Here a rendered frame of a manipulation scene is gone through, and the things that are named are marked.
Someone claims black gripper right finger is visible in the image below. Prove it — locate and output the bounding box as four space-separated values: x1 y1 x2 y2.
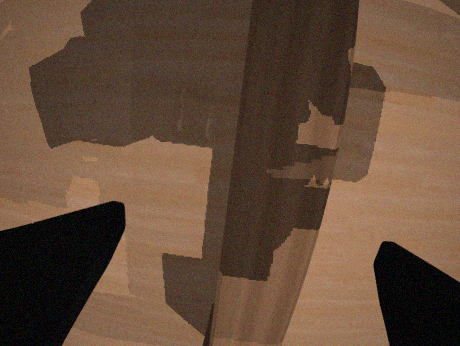
374 241 460 346

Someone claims brown wooden post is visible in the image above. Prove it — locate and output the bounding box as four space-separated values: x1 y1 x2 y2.
202 303 214 346

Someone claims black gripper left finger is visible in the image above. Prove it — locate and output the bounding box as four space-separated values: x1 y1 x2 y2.
0 201 126 346

